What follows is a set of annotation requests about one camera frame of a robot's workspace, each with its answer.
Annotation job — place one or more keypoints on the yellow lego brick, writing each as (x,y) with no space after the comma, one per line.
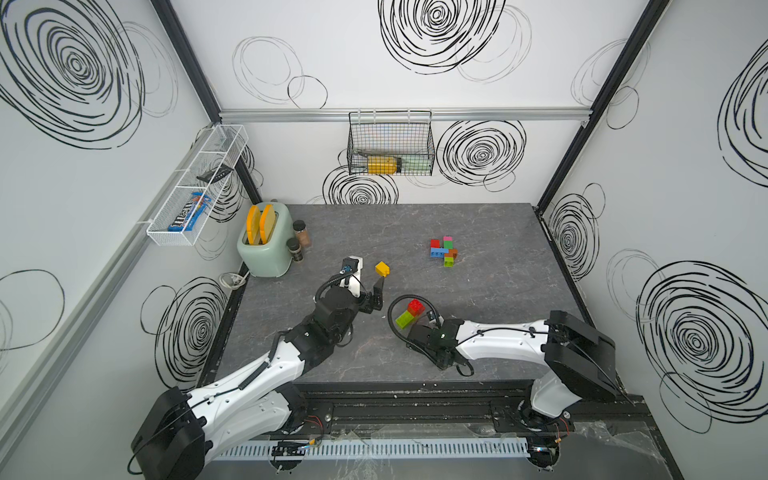
(382,269)

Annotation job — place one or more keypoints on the small red lego brick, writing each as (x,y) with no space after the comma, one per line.
(415,308)

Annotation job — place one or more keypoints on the blue candy packet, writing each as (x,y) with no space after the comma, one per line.
(185,220)

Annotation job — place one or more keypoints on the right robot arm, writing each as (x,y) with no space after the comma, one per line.
(580,359)

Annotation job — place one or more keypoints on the black wire wall basket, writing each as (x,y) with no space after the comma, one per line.
(404,134)

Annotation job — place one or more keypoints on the blue lego brick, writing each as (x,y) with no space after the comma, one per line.
(437,252)

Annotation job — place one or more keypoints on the mint green toaster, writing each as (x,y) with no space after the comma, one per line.
(273,259)

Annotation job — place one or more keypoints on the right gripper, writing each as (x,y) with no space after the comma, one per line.
(435,362)

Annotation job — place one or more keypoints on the black remote control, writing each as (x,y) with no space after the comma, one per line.
(214,175)

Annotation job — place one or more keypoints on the white slotted cable duct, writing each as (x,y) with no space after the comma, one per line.
(392,449)

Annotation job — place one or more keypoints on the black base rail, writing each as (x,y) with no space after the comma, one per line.
(316,409)

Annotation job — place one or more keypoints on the white wire wall shelf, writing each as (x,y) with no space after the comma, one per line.
(216,145)

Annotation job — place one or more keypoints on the long green lego brick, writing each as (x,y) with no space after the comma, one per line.
(405,319)

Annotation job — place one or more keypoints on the yellow toast slice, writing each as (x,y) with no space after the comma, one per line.
(253,225)
(267,222)

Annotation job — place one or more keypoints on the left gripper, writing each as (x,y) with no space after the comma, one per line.
(365,304)

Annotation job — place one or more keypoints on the yellow toast slice right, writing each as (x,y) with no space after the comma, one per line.
(267,222)

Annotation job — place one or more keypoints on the dark pepper jar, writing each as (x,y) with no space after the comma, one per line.
(295,249)

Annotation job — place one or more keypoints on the yellow toast slice left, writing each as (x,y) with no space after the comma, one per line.
(253,225)

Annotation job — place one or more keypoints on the yellow item in basket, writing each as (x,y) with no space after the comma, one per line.
(383,165)

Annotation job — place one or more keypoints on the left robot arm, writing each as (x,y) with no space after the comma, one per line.
(183,432)

